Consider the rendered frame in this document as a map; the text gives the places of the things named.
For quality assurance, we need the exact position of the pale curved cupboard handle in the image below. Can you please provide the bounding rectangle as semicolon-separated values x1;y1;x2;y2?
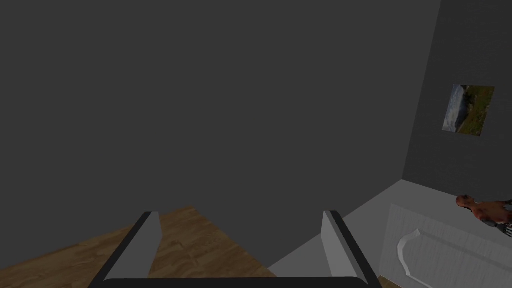
396;228;422;279

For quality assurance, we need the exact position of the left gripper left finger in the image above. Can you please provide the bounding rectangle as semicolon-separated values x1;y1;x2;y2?
103;211;163;281

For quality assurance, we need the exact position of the reddish brown figurine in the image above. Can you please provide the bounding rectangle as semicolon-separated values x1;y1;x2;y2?
455;194;512;238

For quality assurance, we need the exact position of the landscape picture on wall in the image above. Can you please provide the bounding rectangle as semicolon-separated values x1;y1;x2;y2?
441;83;496;137

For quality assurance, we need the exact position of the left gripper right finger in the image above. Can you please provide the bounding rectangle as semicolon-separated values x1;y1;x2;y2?
320;210;370;281

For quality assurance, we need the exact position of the grey cupboard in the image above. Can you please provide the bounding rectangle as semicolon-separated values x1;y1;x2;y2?
267;179;512;288

